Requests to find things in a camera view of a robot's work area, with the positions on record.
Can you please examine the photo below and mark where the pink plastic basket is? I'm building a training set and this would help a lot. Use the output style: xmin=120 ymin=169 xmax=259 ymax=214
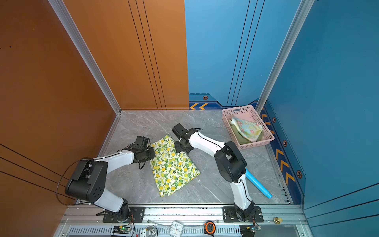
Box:
xmin=222 ymin=105 xmax=274 ymax=150

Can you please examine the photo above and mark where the white power plug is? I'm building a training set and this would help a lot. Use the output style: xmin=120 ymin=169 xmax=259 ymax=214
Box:
xmin=139 ymin=225 xmax=158 ymax=237

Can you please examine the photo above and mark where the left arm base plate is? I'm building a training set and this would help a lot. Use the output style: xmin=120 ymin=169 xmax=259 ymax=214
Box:
xmin=103 ymin=206 xmax=145 ymax=223

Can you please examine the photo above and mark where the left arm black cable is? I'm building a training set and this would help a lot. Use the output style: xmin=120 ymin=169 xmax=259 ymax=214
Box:
xmin=55 ymin=158 xmax=89 ymax=206

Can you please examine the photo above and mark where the black board with wires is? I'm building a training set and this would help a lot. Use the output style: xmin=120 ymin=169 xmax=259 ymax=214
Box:
xmin=239 ymin=225 xmax=262 ymax=237

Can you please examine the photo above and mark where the green circuit board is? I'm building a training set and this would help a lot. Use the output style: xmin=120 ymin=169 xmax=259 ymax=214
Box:
xmin=112 ymin=225 xmax=132 ymax=237

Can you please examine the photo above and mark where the orange black tape measure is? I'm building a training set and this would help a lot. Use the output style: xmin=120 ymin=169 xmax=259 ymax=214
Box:
xmin=204 ymin=221 xmax=216 ymax=237

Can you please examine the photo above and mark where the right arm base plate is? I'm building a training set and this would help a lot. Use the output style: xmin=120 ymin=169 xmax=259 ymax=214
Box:
xmin=222 ymin=206 xmax=264 ymax=223

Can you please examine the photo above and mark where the light blue plastic tube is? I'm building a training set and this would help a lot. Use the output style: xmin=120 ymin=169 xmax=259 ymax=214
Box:
xmin=246 ymin=169 xmax=272 ymax=199

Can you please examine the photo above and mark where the olive green skirt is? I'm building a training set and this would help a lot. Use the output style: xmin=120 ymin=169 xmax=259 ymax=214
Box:
xmin=231 ymin=124 xmax=264 ymax=145

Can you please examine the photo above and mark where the brass round knob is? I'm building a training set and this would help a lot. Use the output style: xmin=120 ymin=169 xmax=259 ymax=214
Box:
xmin=273 ymin=217 xmax=283 ymax=225

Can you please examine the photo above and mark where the white square clock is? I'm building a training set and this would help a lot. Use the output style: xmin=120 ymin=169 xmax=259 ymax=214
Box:
xmin=169 ymin=221 xmax=184 ymax=237

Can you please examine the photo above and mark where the lemon print skirt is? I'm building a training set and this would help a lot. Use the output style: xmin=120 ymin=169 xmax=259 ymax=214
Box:
xmin=150 ymin=134 xmax=200 ymax=197

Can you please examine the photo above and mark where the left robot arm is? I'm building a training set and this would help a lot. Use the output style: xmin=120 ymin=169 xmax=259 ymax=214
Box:
xmin=65 ymin=136 xmax=155 ymax=222

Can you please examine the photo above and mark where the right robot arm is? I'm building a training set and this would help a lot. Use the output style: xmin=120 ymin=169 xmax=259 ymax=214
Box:
xmin=172 ymin=123 xmax=256 ymax=222

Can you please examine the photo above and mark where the pastel floral skirt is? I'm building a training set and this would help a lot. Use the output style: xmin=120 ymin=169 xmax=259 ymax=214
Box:
xmin=229 ymin=117 xmax=263 ymax=143

